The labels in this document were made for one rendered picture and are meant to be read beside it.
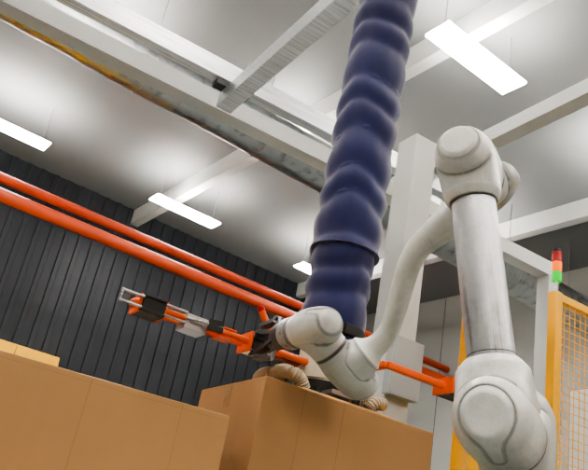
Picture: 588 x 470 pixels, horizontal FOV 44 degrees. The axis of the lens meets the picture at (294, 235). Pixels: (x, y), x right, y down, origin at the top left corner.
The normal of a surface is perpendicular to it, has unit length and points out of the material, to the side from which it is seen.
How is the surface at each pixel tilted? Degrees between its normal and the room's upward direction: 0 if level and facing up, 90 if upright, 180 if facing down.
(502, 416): 97
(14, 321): 90
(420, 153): 90
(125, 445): 90
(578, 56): 180
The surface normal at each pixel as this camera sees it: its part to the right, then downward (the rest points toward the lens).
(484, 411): -0.43, -0.32
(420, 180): 0.54, -0.26
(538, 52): -0.18, 0.89
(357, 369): 0.13, 0.08
